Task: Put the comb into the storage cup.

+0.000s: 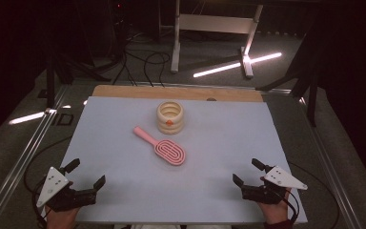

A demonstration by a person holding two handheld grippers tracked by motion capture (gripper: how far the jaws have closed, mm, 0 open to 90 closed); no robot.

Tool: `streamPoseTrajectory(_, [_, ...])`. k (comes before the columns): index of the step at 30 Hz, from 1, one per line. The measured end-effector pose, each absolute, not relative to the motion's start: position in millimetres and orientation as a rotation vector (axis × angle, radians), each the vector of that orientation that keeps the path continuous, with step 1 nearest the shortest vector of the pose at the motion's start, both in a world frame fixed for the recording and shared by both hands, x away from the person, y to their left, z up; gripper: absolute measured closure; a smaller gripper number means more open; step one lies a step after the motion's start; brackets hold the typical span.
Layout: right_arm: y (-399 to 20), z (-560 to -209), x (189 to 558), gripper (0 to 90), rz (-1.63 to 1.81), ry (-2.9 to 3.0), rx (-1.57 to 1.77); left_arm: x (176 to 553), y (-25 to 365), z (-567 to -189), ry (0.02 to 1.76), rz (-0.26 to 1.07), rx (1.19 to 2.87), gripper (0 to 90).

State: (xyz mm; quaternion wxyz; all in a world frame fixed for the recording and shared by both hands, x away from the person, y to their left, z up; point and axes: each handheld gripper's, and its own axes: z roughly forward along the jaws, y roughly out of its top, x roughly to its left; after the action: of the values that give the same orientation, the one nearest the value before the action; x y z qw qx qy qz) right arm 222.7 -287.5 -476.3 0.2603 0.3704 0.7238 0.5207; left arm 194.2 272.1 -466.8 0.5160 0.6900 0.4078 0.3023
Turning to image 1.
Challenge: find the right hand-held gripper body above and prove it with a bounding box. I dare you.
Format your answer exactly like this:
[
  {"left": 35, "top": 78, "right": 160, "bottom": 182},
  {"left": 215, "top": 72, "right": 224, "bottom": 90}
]
[{"left": 240, "top": 165, "right": 309, "bottom": 205}]

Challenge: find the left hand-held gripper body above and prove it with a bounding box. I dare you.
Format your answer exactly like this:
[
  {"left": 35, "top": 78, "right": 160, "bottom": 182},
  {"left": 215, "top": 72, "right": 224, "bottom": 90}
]
[{"left": 35, "top": 165, "right": 98, "bottom": 214}]

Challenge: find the pink hairbrush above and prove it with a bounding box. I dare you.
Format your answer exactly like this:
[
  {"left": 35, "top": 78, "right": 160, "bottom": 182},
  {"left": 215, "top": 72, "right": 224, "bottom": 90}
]
[{"left": 132, "top": 125, "right": 187, "bottom": 167}]

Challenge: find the cream ribbed cup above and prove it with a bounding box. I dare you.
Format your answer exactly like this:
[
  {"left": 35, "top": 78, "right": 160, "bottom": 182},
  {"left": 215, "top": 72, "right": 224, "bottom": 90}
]
[{"left": 155, "top": 99, "right": 185, "bottom": 135}]

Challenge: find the person's right hand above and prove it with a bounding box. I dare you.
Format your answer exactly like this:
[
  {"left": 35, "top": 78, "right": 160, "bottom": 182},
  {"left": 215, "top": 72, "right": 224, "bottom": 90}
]
[{"left": 257, "top": 176, "right": 293, "bottom": 225}]

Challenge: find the person's left hand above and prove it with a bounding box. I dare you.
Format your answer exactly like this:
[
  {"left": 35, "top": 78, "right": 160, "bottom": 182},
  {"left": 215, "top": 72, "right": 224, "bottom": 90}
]
[{"left": 45, "top": 180, "right": 81, "bottom": 229}]

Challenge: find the light blue mat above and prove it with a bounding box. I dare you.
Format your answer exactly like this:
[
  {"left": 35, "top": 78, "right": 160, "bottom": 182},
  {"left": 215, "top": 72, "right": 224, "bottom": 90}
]
[{"left": 59, "top": 95, "right": 309, "bottom": 224}]

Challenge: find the person's dark red sleeve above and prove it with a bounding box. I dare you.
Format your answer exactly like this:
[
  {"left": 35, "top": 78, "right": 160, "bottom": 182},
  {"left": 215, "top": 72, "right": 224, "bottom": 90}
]
[{"left": 262, "top": 219, "right": 295, "bottom": 229}]

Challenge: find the black stand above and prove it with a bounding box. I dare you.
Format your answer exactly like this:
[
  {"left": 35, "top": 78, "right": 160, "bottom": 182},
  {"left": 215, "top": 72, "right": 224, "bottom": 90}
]
[
  {"left": 255, "top": 31, "right": 321, "bottom": 128},
  {"left": 45, "top": 47, "right": 112, "bottom": 110}
]

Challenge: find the left hand-held gripper cable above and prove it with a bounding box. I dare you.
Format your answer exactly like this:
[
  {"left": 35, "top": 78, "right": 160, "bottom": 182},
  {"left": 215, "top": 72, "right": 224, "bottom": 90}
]
[{"left": 23, "top": 135, "right": 73, "bottom": 229}]

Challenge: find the hand-held gripper cable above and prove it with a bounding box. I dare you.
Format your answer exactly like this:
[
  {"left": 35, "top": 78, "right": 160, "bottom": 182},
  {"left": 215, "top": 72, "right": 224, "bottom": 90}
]
[
  {"left": 287, "top": 161, "right": 341, "bottom": 229},
  {"left": 23, "top": 135, "right": 73, "bottom": 229}
]

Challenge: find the aluminium rail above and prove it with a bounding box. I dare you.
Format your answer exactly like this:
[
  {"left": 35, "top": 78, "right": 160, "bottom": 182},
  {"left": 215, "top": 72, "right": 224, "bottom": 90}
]
[
  {"left": 0, "top": 85, "right": 70, "bottom": 229},
  {"left": 298, "top": 94, "right": 366, "bottom": 229}
]

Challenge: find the right hand-held gripper cable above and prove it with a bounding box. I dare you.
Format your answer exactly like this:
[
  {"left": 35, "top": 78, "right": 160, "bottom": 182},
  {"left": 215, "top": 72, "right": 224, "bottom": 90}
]
[{"left": 287, "top": 161, "right": 341, "bottom": 229}]

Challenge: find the black floor cable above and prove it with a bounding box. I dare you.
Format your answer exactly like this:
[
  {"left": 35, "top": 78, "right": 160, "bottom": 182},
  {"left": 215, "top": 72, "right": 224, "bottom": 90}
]
[
  {"left": 143, "top": 51, "right": 172, "bottom": 88},
  {"left": 112, "top": 31, "right": 138, "bottom": 87}
]

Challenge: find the white desk frame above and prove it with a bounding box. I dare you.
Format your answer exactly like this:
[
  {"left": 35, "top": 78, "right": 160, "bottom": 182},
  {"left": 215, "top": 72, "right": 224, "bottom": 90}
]
[{"left": 170, "top": 0, "right": 265, "bottom": 80}]

